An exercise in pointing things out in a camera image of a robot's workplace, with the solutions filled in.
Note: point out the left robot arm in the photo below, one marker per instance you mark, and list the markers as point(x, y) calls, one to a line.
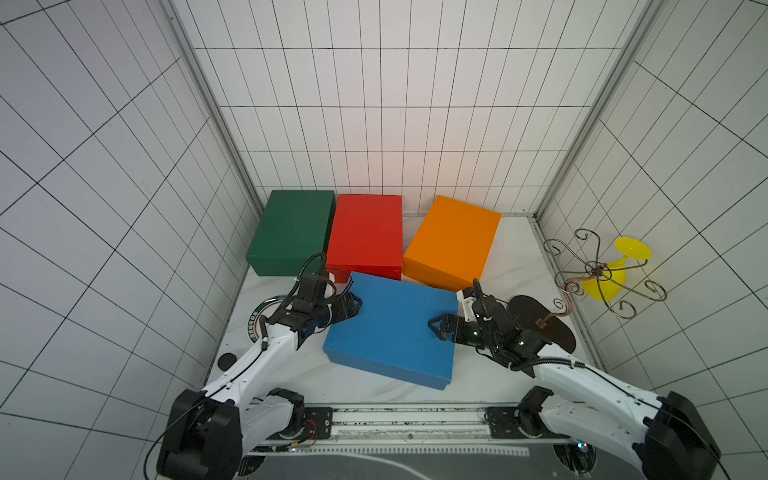
point(211, 430)

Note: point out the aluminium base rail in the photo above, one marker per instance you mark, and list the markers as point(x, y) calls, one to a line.
point(456, 429)

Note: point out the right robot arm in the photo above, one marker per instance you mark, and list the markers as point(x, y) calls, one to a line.
point(664, 437)

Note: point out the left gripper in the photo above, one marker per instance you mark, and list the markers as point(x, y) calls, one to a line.
point(351, 311)

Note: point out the orange shoebox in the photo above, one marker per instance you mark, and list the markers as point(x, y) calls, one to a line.
point(452, 245)

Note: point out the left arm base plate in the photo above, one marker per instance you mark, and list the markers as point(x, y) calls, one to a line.
point(315, 425)

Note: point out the ornate metal wire stand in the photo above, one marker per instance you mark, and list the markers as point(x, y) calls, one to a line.
point(570, 282)

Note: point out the yellow plastic goblet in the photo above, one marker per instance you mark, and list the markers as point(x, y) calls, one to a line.
point(607, 280)

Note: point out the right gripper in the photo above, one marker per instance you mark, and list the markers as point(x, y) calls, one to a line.
point(459, 327)

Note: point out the green shoebox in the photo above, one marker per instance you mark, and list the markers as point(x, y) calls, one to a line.
point(294, 225)

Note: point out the round white plate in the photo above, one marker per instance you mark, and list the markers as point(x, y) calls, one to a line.
point(257, 323)

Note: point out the dark oval tray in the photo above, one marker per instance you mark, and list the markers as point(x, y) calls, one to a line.
point(530, 314)

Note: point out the blue shoebox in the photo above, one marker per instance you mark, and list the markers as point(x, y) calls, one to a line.
point(390, 335)

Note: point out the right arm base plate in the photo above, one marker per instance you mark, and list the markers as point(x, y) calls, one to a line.
point(509, 422)

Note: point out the red shoebox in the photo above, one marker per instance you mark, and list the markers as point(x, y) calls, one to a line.
point(366, 237)

